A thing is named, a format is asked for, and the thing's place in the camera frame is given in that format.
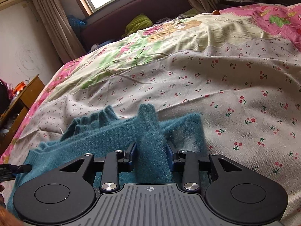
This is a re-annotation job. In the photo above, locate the wooden side cabinet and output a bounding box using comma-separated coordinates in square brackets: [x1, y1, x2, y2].
[1, 75, 45, 155]

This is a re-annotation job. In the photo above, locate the beige left curtain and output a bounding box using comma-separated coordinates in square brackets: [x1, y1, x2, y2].
[32, 0, 86, 63]

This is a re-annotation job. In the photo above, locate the dark maroon headboard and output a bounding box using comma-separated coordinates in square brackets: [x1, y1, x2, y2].
[81, 0, 192, 50]

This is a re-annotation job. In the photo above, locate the teal knit sweater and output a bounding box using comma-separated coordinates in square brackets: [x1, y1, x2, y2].
[7, 104, 210, 217]

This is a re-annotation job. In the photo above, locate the green cloth bundle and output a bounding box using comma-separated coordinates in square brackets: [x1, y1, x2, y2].
[122, 13, 153, 38]

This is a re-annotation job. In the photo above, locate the cherry print bed sheet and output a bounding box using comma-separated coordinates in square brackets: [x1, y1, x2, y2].
[1, 4, 300, 225]

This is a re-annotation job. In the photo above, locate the blue bag by curtain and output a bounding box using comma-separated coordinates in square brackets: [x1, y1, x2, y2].
[67, 15, 87, 33]

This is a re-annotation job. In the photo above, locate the orange object on cabinet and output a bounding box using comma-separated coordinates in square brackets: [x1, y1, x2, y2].
[12, 79, 31, 96]

